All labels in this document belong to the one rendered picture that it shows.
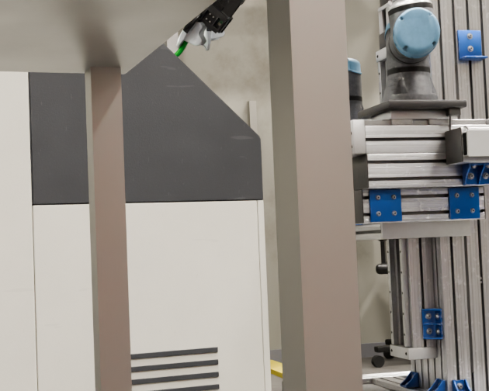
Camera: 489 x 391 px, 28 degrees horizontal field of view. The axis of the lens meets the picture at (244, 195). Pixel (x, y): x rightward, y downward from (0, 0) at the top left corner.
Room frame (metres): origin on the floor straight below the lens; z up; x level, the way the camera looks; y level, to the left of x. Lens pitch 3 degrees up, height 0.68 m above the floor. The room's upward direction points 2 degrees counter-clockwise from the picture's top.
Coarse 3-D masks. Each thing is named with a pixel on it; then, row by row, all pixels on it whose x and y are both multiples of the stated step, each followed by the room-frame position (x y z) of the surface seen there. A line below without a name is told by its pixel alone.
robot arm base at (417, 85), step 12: (396, 72) 2.59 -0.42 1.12; (408, 72) 2.58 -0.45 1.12; (420, 72) 2.58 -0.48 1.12; (396, 84) 2.59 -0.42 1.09; (408, 84) 2.57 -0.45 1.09; (420, 84) 2.57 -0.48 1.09; (432, 84) 2.61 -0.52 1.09; (384, 96) 2.62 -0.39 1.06; (396, 96) 2.58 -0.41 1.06; (408, 96) 2.56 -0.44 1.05; (420, 96) 2.56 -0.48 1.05; (432, 96) 2.58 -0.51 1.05
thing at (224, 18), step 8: (224, 0) 2.54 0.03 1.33; (232, 0) 2.53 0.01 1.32; (240, 0) 2.53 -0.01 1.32; (208, 8) 2.54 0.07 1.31; (216, 8) 2.54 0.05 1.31; (224, 8) 2.54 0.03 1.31; (232, 8) 2.54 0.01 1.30; (200, 16) 2.55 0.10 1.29; (208, 16) 2.55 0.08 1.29; (216, 16) 2.54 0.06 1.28; (224, 16) 2.53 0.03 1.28; (232, 16) 2.58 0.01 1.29; (208, 24) 2.56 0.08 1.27; (216, 24) 2.55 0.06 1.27; (224, 24) 2.58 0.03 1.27; (216, 32) 2.55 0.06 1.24
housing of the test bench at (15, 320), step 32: (0, 96) 2.21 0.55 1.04; (0, 128) 2.21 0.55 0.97; (0, 160) 2.21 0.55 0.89; (0, 192) 2.21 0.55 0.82; (0, 224) 2.21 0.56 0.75; (32, 224) 2.24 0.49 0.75; (0, 256) 2.21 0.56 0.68; (32, 256) 2.23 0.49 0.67; (0, 288) 2.21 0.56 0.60; (32, 288) 2.23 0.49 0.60; (0, 320) 2.20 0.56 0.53; (32, 320) 2.23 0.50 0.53; (0, 352) 2.20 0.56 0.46; (32, 352) 2.23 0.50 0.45; (0, 384) 2.20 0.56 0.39; (32, 384) 2.23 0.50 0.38
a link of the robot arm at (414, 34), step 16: (400, 0) 2.46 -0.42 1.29; (416, 0) 2.44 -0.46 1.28; (400, 16) 2.44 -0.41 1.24; (416, 16) 2.43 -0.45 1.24; (432, 16) 2.43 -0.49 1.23; (400, 32) 2.43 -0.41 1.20; (416, 32) 2.43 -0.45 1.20; (432, 32) 2.43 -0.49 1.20; (400, 48) 2.46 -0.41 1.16; (416, 48) 2.44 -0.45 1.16; (432, 48) 2.46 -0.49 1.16
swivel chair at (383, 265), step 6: (384, 240) 5.26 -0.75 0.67; (384, 246) 5.40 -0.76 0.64; (384, 252) 5.40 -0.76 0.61; (384, 258) 5.40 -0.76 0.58; (384, 264) 5.20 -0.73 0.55; (378, 270) 5.20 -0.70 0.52; (384, 270) 5.18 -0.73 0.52; (390, 342) 5.58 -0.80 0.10; (378, 348) 5.24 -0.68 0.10; (384, 348) 5.25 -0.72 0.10; (384, 354) 5.63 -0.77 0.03; (372, 360) 5.25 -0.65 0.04; (378, 360) 5.24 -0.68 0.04; (378, 366) 5.24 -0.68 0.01
